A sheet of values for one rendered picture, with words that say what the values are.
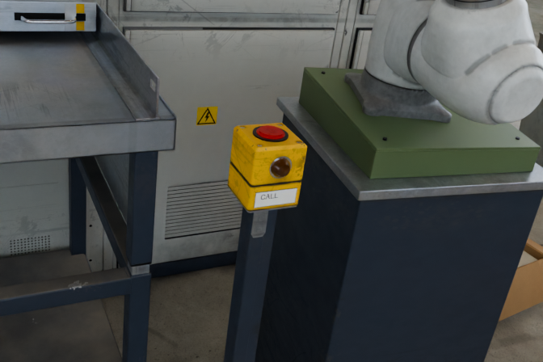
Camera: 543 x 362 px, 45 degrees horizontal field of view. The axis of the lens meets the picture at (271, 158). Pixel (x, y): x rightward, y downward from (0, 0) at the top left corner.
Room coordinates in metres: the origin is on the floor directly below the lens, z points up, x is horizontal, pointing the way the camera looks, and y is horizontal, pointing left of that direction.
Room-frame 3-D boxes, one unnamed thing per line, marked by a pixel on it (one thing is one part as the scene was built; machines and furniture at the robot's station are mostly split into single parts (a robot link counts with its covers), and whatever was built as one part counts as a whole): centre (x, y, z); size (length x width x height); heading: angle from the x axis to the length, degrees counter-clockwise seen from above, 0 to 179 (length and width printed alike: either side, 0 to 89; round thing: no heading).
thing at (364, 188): (1.26, -0.28, 0.74); 0.44 x 0.44 x 0.02; 22
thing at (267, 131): (0.82, 0.01, 0.90); 0.04 x 0.04 x 0.02
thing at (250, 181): (0.82, 0.01, 0.85); 0.08 x 0.08 x 0.10; 29
